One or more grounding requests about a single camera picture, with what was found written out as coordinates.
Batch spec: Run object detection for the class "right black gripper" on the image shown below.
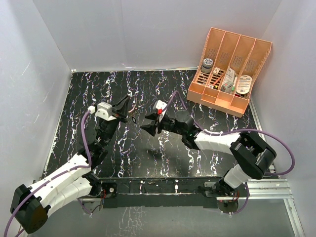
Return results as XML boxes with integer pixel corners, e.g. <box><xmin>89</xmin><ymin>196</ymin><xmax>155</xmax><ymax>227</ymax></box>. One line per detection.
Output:
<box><xmin>141</xmin><ymin>111</ymin><xmax>185</xmax><ymax>136</ymax></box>

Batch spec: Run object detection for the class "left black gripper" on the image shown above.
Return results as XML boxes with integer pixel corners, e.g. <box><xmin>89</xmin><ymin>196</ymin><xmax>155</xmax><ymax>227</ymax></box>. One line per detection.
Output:
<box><xmin>99</xmin><ymin>95</ymin><xmax>130</xmax><ymax>147</ymax></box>

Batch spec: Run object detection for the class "large silver keyring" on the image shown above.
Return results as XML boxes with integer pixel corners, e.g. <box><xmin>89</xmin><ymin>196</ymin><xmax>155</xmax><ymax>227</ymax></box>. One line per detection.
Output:
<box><xmin>128</xmin><ymin>97</ymin><xmax>137</xmax><ymax>114</ymax></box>

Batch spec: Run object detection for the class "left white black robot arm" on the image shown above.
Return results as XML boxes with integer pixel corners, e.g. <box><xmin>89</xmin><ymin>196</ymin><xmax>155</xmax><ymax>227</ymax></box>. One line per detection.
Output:
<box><xmin>3</xmin><ymin>95</ymin><xmax>130</xmax><ymax>236</ymax></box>

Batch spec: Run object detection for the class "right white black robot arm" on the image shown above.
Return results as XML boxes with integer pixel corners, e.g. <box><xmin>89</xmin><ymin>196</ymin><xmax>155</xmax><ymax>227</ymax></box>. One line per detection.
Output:
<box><xmin>141</xmin><ymin>110</ymin><xmax>277</xmax><ymax>196</ymax></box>

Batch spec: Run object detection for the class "small round grey jar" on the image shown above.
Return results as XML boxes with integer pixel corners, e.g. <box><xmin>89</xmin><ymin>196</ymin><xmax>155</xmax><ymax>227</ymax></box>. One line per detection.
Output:
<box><xmin>201</xmin><ymin>58</ymin><xmax>213</xmax><ymax>74</ymax></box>

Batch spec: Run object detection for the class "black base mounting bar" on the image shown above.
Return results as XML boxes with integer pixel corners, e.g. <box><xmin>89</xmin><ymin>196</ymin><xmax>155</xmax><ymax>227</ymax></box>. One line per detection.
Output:
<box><xmin>100</xmin><ymin>176</ymin><xmax>250</xmax><ymax>209</ymax></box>

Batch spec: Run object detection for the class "small white card box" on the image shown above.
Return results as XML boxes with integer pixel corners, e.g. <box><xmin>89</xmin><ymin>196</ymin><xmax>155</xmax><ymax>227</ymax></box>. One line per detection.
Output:
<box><xmin>213</xmin><ymin>67</ymin><xmax>222</xmax><ymax>75</ymax></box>

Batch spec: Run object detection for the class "white grey packaged item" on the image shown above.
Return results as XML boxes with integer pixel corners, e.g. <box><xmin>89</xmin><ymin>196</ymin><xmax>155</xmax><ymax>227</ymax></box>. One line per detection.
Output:
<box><xmin>221</xmin><ymin>67</ymin><xmax>237</xmax><ymax>93</ymax></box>

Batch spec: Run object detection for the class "white oval remote control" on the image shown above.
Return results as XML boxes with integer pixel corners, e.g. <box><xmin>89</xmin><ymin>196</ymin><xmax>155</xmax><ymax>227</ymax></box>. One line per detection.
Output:
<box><xmin>236</xmin><ymin>75</ymin><xmax>252</xmax><ymax>95</ymax></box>

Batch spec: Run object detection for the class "orange plastic file organizer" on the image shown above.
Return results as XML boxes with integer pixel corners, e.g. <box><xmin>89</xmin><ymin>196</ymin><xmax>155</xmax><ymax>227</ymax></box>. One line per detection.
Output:
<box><xmin>187</xmin><ymin>28</ymin><xmax>272</xmax><ymax>118</ymax></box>

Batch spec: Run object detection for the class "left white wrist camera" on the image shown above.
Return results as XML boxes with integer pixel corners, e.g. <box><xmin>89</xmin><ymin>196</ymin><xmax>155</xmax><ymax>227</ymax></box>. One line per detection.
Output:
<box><xmin>88</xmin><ymin>102</ymin><xmax>117</xmax><ymax>121</ymax></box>

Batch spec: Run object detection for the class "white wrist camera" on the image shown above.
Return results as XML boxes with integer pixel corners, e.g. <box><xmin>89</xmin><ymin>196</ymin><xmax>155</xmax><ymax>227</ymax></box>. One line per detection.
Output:
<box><xmin>154</xmin><ymin>100</ymin><xmax>167</xmax><ymax>116</ymax></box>
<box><xmin>88</xmin><ymin>102</ymin><xmax>117</xmax><ymax>121</ymax></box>

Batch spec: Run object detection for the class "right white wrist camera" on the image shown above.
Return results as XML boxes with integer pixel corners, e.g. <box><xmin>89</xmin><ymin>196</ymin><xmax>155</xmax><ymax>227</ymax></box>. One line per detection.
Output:
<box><xmin>154</xmin><ymin>100</ymin><xmax>167</xmax><ymax>116</ymax></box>

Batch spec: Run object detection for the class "aluminium frame rail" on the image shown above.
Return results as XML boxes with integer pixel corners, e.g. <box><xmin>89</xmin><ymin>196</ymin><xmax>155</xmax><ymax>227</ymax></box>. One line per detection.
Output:
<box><xmin>246</xmin><ymin>102</ymin><xmax>306</xmax><ymax>237</ymax></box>

